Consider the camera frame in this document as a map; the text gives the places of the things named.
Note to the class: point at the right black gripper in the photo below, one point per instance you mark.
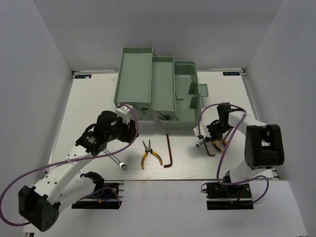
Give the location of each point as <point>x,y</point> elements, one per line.
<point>213,137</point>

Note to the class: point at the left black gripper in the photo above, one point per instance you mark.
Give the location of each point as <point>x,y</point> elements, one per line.
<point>130,135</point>

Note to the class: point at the yellow combination pliers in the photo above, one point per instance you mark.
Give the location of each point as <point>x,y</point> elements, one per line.
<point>220,145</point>

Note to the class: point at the small silver combination wrench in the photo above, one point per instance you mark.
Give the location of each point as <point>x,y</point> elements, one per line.
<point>202,141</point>

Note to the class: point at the large silver ratchet wrench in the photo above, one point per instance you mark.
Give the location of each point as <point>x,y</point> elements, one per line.
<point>122,165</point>

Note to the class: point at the long brown hex key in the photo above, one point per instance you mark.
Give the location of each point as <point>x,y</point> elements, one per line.
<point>170,153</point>

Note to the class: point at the green plastic toolbox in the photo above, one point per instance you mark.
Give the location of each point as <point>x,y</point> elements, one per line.
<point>161,87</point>

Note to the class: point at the thin brown hex key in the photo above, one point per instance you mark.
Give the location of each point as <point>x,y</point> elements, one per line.
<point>228,133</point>

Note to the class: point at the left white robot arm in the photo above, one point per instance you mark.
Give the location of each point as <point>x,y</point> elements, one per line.
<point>42,203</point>

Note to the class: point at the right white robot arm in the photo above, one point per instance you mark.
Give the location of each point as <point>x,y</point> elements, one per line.
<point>263,147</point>

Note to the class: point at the brown hex key right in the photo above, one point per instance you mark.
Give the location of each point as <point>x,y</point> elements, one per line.
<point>207,150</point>

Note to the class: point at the left blue table label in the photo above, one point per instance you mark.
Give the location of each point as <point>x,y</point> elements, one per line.
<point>83,76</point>

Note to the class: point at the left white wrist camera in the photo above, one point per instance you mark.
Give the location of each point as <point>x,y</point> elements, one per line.
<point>125,112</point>

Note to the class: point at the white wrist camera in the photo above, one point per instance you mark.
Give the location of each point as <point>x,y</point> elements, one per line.
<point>125,112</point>
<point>200,131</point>

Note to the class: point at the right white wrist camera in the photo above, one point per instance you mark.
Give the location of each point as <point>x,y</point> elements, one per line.
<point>200,131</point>

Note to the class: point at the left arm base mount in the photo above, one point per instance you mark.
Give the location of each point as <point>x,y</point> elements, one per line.
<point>106,195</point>

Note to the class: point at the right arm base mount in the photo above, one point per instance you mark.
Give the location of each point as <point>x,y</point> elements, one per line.
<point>221,197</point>

